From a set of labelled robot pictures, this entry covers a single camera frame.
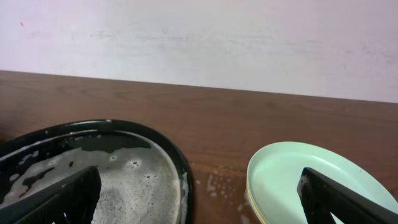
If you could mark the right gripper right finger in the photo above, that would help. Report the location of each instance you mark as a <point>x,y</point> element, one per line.
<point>323,199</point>

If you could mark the round black tray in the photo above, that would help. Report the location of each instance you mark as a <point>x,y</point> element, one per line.
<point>145,178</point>

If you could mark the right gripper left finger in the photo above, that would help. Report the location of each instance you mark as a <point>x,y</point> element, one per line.
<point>70,200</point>

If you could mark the light blue plate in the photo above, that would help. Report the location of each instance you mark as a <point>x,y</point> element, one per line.
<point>274,172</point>

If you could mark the yellow plate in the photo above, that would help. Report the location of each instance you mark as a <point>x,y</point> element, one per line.
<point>253,205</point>

